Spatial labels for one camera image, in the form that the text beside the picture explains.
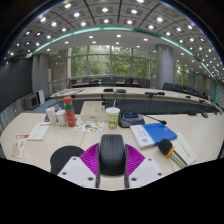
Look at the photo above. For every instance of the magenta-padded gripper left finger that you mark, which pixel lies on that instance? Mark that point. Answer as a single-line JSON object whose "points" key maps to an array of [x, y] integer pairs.
{"points": [[78, 173]]}

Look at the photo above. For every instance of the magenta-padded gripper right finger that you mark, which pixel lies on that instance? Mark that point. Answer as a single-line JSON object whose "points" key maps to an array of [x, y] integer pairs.
{"points": [[145, 173]]}

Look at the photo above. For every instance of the black computer mouse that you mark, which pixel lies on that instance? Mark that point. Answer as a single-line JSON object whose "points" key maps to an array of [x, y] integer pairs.
{"points": [[112, 155]]}

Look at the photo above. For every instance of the black mouse pad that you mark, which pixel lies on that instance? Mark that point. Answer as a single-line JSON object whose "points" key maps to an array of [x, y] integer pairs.
{"points": [[63, 156]]}

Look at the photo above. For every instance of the blue and white book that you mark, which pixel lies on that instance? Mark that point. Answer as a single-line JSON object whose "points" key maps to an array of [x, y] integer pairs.
{"points": [[156, 132]]}

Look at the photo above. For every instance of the colourful printed leaflet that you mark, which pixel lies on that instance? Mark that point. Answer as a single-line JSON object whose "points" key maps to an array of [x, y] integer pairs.
{"points": [[88, 126]]}

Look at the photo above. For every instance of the white booklet under microphone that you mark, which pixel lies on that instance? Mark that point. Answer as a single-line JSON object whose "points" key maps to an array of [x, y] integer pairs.
{"points": [[186, 148]]}

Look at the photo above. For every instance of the black conference device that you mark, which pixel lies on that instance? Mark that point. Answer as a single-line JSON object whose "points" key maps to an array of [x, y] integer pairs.
{"points": [[130, 119]]}

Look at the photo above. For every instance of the white lidded mug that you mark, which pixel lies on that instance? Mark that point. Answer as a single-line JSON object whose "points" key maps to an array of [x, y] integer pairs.
{"points": [[61, 118]]}

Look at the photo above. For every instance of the white printed booklet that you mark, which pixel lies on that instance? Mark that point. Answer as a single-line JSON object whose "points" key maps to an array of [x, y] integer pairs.
{"points": [[39, 131]]}

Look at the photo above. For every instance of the red drink bottle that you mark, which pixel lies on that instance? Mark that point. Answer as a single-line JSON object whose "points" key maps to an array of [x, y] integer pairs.
{"points": [[70, 113]]}

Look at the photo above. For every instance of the beige cardboard box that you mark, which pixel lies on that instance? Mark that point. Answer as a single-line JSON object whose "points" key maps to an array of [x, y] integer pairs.
{"points": [[92, 111]]}

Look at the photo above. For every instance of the white cup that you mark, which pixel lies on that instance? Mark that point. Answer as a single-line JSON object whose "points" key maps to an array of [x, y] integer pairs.
{"points": [[51, 116]]}

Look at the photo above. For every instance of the paper cup with green print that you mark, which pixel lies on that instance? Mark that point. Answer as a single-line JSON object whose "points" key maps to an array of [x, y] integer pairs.
{"points": [[112, 118]]}

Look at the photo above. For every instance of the red and white leaflet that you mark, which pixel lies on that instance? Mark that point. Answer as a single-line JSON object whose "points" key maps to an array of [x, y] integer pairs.
{"points": [[19, 146]]}

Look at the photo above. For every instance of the grey monitor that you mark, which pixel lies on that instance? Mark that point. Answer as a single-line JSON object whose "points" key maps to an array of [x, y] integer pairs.
{"points": [[31, 102]]}

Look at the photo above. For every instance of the white floor unit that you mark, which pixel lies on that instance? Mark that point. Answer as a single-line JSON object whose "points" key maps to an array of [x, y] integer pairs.
{"points": [[40, 96]]}

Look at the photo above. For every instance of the row of dark chairs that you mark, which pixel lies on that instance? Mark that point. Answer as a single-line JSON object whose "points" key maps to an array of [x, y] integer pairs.
{"points": [[108, 81]]}

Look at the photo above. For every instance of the ceiling lights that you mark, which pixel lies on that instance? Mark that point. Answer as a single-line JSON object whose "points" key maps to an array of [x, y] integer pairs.
{"points": [[105, 10]]}

